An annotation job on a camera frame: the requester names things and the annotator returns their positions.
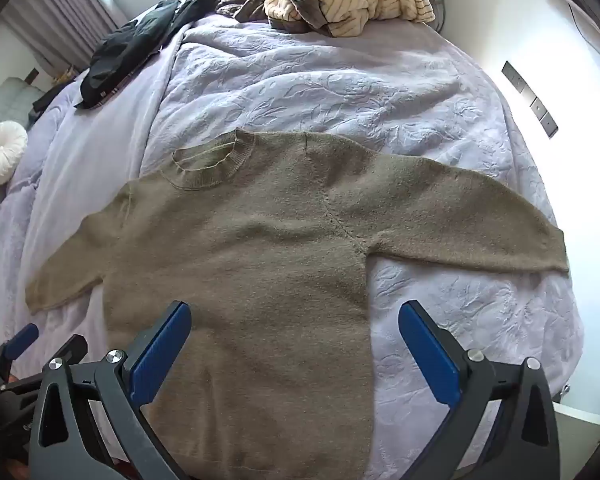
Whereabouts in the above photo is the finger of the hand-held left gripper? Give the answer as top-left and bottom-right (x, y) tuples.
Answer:
(0, 323), (40, 376)
(0, 334), (89, 396)

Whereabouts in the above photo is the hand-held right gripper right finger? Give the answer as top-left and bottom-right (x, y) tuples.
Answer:
(398, 300), (561, 480)

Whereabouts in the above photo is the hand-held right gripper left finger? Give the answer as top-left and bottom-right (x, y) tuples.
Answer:
(28, 301), (193, 480)

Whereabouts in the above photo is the brown knit sweater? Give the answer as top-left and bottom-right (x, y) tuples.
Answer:
(25, 129), (570, 480)

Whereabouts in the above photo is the white round pillow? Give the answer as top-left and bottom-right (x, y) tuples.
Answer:
(0, 121), (29, 187)

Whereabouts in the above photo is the lavender embossed blanket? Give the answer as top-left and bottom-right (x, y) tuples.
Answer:
(0, 10), (586, 480)

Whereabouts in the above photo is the black garment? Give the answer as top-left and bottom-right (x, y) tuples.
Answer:
(74, 0), (226, 110)

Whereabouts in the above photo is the grey curtain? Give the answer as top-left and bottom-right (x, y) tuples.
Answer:
(0, 0), (131, 78)

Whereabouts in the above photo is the grey wall switch panel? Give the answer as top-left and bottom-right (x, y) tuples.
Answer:
(501, 61), (559, 138)

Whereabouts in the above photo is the thin black wall cable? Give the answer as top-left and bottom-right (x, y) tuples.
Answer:
(567, 2), (600, 61)

